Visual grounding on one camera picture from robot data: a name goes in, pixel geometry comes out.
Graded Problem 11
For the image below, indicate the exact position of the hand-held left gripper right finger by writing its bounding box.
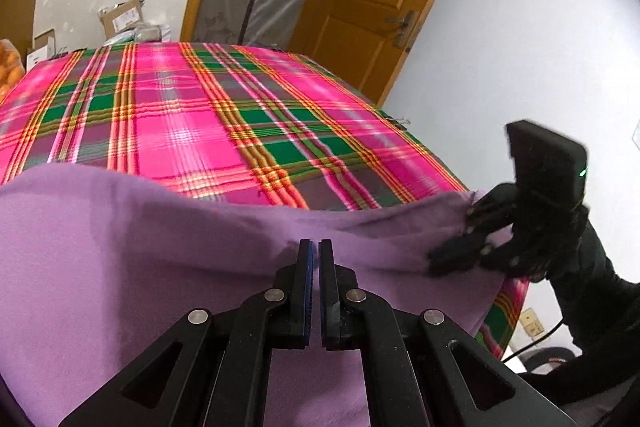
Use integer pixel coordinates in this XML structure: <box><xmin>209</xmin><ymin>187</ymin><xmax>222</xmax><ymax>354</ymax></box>
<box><xmin>318</xmin><ymin>238</ymin><xmax>576</xmax><ymax>427</ymax></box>

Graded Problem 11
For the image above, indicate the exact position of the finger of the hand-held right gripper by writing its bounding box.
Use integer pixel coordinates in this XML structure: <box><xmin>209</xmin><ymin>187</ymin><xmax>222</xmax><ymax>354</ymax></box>
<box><xmin>466</xmin><ymin>184</ymin><xmax>518</xmax><ymax>233</ymax></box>
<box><xmin>429</xmin><ymin>227</ymin><xmax>506</xmax><ymax>279</ymax></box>

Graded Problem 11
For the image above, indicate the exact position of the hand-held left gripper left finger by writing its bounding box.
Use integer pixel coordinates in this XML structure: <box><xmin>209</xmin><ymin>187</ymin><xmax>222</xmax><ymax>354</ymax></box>
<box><xmin>59</xmin><ymin>238</ymin><xmax>317</xmax><ymax>427</ymax></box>

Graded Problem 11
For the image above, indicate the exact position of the purple fleece garment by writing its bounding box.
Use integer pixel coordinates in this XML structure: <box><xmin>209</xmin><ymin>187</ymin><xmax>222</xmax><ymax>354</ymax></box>
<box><xmin>0</xmin><ymin>164</ymin><xmax>531</xmax><ymax>427</ymax></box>

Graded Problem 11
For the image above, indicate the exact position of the person's right forearm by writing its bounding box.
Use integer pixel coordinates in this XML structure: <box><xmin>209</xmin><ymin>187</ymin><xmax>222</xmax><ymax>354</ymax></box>
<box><xmin>530</xmin><ymin>207</ymin><xmax>640</xmax><ymax>358</ymax></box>

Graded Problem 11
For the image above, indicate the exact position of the pink green plaid blanket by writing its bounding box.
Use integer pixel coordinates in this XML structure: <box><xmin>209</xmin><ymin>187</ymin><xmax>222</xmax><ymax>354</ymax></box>
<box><xmin>0</xmin><ymin>42</ymin><xmax>531</xmax><ymax>358</ymax></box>

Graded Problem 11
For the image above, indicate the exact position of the grey plastic parcel bag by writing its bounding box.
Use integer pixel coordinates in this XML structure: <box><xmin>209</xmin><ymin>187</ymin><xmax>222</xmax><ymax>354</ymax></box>
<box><xmin>102</xmin><ymin>24</ymin><xmax>173</xmax><ymax>45</ymax></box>

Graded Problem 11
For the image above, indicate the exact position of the brown cardboard box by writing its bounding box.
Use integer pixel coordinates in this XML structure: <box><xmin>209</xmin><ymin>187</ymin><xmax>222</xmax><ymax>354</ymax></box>
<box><xmin>98</xmin><ymin>0</ymin><xmax>146</xmax><ymax>40</ymax></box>

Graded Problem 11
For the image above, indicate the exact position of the small white box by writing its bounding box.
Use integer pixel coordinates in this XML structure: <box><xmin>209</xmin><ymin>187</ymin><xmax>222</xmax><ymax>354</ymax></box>
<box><xmin>26</xmin><ymin>28</ymin><xmax>58</xmax><ymax>70</ymax></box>

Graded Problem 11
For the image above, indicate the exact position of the bag of oranges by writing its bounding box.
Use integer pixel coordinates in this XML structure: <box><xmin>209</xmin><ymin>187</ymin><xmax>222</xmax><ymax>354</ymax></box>
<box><xmin>0</xmin><ymin>38</ymin><xmax>27</xmax><ymax>105</ymax></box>

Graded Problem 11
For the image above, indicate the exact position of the white wall socket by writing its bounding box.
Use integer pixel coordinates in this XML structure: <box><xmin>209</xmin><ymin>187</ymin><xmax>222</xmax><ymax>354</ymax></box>
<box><xmin>519</xmin><ymin>307</ymin><xmax>546</xmax><ymax>340</ymax></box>

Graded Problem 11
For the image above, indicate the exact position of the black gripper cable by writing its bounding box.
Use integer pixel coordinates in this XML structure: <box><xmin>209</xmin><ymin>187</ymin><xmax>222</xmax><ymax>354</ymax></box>
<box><xmin>500</xmin><ymin>317</ymin><xmax>571</xmax><ymax>363</ymax></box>

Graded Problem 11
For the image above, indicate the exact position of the metal door handle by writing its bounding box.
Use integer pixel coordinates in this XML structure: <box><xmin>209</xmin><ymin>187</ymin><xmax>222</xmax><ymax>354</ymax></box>
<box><xmin>385</xmin><ymin>9</ymin><xmax>421</xmax><ymax>52</ymax></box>

